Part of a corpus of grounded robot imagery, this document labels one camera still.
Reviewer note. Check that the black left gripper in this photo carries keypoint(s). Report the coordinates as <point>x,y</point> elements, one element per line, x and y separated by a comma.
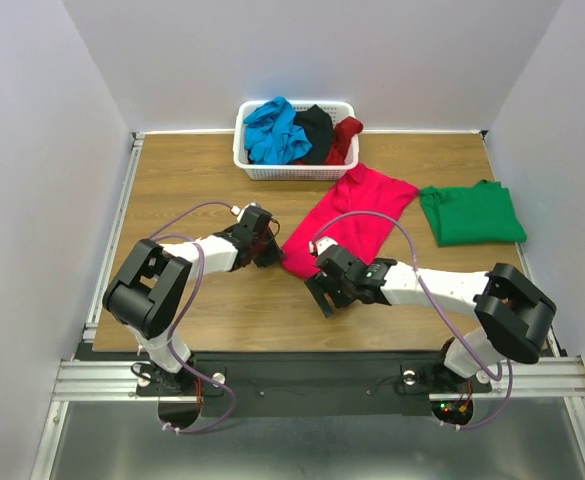
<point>274,255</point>

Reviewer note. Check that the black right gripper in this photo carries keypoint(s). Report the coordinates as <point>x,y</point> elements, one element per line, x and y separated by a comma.
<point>328,288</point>

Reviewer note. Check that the pink red t shirt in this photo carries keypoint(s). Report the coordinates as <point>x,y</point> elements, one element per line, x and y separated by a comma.
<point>346,214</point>

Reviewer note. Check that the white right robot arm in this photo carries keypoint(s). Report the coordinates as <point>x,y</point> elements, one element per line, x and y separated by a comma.
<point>514,315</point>

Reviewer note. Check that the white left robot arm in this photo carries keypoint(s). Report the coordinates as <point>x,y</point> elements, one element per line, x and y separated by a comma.
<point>145,293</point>

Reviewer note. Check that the blue t shirt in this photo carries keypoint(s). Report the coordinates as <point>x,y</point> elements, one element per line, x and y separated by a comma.
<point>271,137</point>

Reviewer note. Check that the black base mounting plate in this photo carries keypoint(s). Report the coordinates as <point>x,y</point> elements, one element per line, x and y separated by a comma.
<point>283,384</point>

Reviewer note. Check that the black t shirt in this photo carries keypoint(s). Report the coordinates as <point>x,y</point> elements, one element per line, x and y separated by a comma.
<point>318,127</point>

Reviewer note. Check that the dark red t shirt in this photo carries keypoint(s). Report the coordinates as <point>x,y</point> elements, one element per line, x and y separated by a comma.
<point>343,134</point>

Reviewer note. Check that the white plastic basket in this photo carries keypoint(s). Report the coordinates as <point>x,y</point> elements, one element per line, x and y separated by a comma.
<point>338,111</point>

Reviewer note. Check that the green folded t shirt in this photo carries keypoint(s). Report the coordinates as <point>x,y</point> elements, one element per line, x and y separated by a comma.
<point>483,213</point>

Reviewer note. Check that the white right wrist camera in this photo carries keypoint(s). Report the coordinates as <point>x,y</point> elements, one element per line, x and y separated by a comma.
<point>318,247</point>

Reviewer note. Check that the aluminium frame rail left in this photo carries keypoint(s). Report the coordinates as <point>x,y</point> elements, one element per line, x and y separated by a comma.
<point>93,316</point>

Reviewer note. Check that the aluminium frame rail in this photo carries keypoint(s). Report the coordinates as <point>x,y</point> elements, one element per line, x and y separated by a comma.
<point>554,376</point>
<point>93,316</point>

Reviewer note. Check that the aluminium frame rail right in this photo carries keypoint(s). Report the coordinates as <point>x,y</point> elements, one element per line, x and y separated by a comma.
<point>554,376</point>

